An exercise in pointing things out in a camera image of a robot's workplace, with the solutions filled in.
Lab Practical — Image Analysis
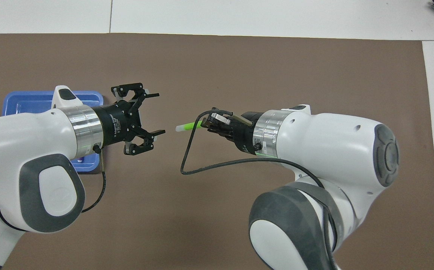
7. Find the brown table mat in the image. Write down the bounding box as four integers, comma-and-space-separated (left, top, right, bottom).
0, 33, 434, 270

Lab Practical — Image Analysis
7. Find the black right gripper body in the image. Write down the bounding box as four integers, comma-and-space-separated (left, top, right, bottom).
232, 111, 262, 154

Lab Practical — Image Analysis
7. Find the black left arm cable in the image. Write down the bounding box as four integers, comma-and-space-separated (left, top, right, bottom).
0, 144, 107, 231

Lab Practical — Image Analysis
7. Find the green marker pen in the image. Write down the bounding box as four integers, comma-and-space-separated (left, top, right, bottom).
175, 120, 205, 132

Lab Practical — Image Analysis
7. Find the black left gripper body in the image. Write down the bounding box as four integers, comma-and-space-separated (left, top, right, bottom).
91, 100, 143, 147

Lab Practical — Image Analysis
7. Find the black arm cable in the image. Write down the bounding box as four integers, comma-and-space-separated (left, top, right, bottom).
0, 144, 107, 231
181, 108, 339, 259

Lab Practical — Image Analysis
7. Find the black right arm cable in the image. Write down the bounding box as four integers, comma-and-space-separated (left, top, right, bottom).
181, 108, 339, 259

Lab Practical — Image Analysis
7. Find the blue plastic tray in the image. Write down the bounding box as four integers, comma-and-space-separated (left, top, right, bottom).
2, 91, 104, 174

